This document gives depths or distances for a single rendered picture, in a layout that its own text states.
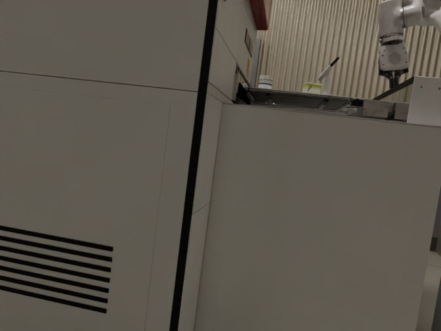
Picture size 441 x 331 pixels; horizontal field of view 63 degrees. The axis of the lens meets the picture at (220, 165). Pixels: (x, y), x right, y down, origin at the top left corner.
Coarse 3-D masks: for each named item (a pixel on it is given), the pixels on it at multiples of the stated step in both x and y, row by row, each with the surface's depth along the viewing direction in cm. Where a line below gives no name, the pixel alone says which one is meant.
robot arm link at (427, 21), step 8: (424, 0) 163; (432, 0) 161; (440, 0) 160; (432, 8) 163; (424, 16) 163; (432, 16) 158; (440, 16) 155; (424, 24) 167; (432, 24) 161; (440, 24) 154; (440, 32) 156
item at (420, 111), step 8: (416, 80) 102; (424, 80) 102; (432, 80) 101; (440, 80) 101; (416, 88) 102; (424, 88) 102; (432, 88) 102; (440, 88) 101; (416, 96) 102; (424, 96) 102; (432, 96) 102; (440, 96) 101; (416, 104) 103; (424, 104) 102; (432, 104) 102; (440, 104) 101; (408, 112) 103; (416, 112) 103; (424, 112) 102; (432, 112) 102; (440, 112) 101; (408, 120) 103; (416, 120) 103; (424, 120) 102; (432, 120) 102; (440, 120) 102
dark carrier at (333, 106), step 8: (256, 96) 140; (264, 96) 137; (272, 96) 134; (280, 96) 132; (288, 96) 129; (280, 104) 159; (288, 104) 155; (296, 104) 152; (304, 104) 148; (312, 104) 145; (328, 104) 139; (336, 104) 136
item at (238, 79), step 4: (236, 72) 122; (236, 76) 122; (240, 76) 126; (236, 80) 122; (240, 80) 127; (236, 84) 122; (240, 84) 131; (244, 84) 138; (236, 88) 122; (244, 88) 140; (236, 92) 122; (244, 92) 151; (248, 92) 153; (232, 96) 122; (236, 96) 123; (232, 100) 124; (236, 100) 125; (240, 100) 134; (248, 100) 165
